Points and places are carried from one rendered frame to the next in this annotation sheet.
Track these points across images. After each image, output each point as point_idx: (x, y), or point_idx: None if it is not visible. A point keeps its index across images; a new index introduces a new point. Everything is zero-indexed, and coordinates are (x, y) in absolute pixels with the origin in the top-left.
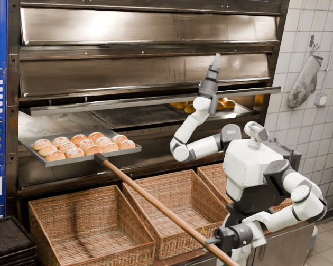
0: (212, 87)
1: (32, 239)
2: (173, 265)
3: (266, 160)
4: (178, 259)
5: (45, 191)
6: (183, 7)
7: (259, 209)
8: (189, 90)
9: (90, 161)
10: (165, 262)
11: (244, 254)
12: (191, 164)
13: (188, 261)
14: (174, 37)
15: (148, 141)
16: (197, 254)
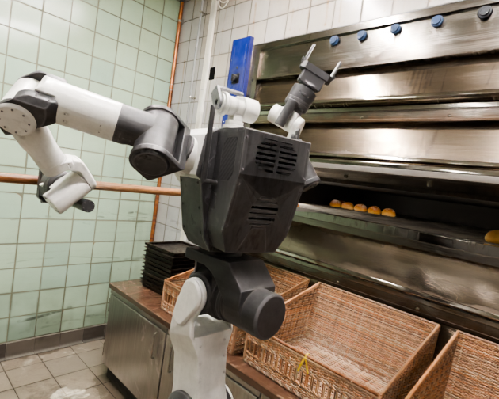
0: (292, 89)
1: (177, 252)
2: (242, 375)
3: (193, 131)
4: (257, 377)
5: (252, 252)
6: (430, 53)
7: (194, 237)
8: None
9: (292, 238)
10: (243, 365)
11: (180, 329)
12: (451, 322)
13: (264, 392)
14: (406, 93)
15: (370, 245)
16: (283, 396)
